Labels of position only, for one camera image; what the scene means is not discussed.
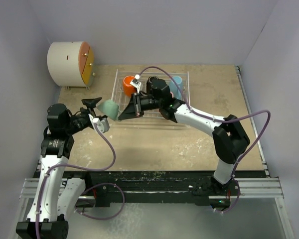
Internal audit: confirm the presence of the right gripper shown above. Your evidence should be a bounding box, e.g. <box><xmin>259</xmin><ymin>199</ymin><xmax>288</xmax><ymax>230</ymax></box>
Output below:
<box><xmin>119</xmin><ymin>93</ymin><xmax>162</xmax><ymax>120</ymax></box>

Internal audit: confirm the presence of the mint green cup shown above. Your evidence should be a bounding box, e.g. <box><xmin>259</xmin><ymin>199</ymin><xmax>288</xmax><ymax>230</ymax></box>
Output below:
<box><xmin>97</xmin><ymin>99</ymin><xmax>119</xmax><ymax>121</ymax></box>

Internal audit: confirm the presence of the orange mug black handle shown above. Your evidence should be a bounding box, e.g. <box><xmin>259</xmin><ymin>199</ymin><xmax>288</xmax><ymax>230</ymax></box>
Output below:
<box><xmin>122</xmin><ymin>76</ymin><xmax>137</xmax><ymax>97</ymax></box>

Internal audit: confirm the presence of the light blue mug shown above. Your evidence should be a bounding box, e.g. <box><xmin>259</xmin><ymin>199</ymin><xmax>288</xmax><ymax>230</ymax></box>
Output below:
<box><xmin>168</xmin><ymin>76</ymin><xmax>183</xmax><ymax>100</ymax></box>

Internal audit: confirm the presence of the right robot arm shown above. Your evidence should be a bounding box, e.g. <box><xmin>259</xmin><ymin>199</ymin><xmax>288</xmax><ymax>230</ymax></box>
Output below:
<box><xmin>118</xmin><ymin>76</ymin><xmax>250</xmax><ymax>195</ymax></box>

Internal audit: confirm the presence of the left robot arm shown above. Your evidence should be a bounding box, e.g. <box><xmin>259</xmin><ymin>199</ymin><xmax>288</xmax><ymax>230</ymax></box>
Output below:
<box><xmin>16</xmin><ymin>97</ymin><xmax>107</xmax><ymax>239</ymax></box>

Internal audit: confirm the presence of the round white drawer cabinet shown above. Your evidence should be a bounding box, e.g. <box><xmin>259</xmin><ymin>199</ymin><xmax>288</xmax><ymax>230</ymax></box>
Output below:
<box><xmin>47</xmin><ymin>41</ymin><xmax>95</xmax><ymax>89</ymax></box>

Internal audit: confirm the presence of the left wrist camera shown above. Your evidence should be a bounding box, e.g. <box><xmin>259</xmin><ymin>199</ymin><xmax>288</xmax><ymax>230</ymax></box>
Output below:
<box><xmin>89</xmin><ymin>114</ymin><xmax>110</xmax><ymax>133</ymax></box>

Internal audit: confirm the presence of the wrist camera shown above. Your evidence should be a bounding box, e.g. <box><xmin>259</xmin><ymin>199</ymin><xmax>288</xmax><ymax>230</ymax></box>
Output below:
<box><xmin>89</xmin><ymin>114</ymin><xmax>110</xmax><ymax>133</ymax></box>
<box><xmin>130</xmin><ymin>74</ymin><xmax>143</xmax><ymax>93</ymax></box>

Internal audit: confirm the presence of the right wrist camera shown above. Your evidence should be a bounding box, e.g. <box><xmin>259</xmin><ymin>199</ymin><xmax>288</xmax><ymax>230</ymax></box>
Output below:
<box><xmin>130</xmin><ymin>74</ymin><xmax>143</xmax><ymax>93</ymax></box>

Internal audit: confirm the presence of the white wire dish rack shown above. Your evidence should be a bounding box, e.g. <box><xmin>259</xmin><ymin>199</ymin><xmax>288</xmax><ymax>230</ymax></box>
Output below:
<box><xmin>111</xmin><ymin>69</ymin><xmax>190</xmax><ymax>119</ymax></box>

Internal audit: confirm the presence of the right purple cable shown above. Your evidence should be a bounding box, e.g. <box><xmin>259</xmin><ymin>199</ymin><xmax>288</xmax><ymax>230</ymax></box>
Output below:
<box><xmin>138</xmin><ymin>66</ymin><xmax>272</xmax><ymax>215</ymax></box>

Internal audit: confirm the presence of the purple cable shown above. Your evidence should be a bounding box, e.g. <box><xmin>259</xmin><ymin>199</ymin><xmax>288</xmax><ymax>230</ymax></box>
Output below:
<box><xmin>138</xmin><ymin>66</ymin><xmax>272</xmax><ymax>215</ymax></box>
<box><xmin>34</xmin><ymin>124</ymin><xmax>127</xmax><ymax>239</ymax></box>

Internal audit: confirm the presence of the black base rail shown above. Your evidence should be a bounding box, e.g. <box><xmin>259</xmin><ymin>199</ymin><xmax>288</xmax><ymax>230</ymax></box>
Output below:
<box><xmin>34</xmin><ymin>170</ymin><xmax>269</xmax><ymax>207</ymax></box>

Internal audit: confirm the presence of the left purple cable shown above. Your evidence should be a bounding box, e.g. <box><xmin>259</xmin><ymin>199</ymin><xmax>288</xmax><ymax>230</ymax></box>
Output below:
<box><xmin>34</xmin><ymin>124</ymin><xmax>127</xmax><ymax>239</ymax></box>

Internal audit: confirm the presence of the aluminium frame rail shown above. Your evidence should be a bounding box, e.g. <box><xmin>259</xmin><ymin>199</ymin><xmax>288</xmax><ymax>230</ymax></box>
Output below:
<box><xmin>19</xmin><ymin>65</ymin><xmax>296</xmax><ymax>239</ymax></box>

